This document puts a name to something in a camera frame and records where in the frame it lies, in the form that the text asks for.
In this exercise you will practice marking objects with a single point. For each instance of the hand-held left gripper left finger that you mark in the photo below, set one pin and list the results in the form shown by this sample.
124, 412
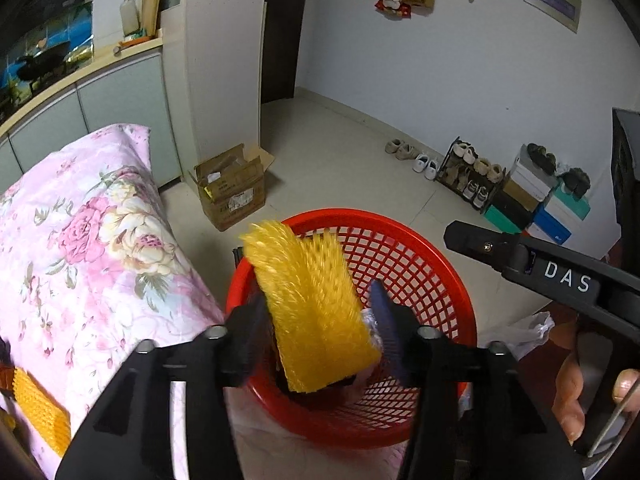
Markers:
250, 330

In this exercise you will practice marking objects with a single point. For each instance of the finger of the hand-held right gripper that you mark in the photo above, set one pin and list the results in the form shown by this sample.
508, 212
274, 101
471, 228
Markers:
480, 245

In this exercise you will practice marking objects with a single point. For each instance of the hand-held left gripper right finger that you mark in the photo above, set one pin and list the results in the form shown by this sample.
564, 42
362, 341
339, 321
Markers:
386, 330

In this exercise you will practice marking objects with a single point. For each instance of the red plastic basket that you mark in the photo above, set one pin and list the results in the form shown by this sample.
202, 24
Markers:
425, 270

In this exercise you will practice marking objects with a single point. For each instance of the yellow foam net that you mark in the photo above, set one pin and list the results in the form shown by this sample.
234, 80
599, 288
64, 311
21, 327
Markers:
310, 310
42, 410

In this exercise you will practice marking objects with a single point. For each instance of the person's right hand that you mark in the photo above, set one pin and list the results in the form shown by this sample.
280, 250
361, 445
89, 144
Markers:
570, 400

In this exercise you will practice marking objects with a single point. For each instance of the stack of shoe boxes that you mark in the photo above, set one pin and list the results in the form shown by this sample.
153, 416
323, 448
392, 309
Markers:
525, 195

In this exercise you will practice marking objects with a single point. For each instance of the group of assorted shoes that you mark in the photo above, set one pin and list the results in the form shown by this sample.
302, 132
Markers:
475, 175

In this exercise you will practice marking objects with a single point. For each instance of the black flat stand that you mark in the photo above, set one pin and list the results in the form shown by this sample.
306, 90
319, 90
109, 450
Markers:
238, 256

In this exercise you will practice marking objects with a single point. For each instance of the black shoe rack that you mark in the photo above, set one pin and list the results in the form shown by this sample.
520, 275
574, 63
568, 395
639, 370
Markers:
445, 175

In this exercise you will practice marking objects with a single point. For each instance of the white plastic bag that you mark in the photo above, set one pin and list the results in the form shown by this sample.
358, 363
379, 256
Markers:
520, 332

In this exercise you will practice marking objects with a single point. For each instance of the white shoe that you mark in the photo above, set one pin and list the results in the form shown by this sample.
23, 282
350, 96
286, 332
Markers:
432, 170
421, 162

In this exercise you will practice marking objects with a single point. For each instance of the dark shoe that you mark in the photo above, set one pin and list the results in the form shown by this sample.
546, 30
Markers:
575, 181
542, 156

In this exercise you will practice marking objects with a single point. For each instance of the beige shoe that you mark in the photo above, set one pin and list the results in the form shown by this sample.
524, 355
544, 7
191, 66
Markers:
394, 146
407, 152

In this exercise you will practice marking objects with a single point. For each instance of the cardboard box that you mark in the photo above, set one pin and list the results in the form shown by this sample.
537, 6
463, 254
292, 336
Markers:
235, 195

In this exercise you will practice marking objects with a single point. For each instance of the pink floral blanket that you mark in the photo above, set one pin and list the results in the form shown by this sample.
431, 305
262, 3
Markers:
75, 235

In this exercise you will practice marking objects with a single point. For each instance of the brown crumpled paper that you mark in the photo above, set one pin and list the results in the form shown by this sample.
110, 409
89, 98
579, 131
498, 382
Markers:
6, 379

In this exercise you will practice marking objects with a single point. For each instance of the electrical panel box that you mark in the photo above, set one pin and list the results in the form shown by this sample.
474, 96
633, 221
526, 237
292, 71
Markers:
552, 0

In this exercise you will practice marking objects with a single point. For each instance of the kitchen counter cabinets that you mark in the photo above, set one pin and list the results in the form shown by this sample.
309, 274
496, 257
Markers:
120, 100

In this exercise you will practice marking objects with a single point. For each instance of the dark wooden door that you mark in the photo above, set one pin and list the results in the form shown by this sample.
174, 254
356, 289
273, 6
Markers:
282, 30

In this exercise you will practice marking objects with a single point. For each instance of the orange plate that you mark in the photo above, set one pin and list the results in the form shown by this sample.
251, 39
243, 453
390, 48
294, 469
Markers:
132, 40

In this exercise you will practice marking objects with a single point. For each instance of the clear plastic bottle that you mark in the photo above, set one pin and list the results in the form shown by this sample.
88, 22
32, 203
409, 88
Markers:
129, 17

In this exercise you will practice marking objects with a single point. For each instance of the black wok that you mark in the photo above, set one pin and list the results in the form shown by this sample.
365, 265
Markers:
42, 62

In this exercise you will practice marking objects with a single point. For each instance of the blue backsplash picture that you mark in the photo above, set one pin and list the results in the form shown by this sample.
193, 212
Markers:
65, 25

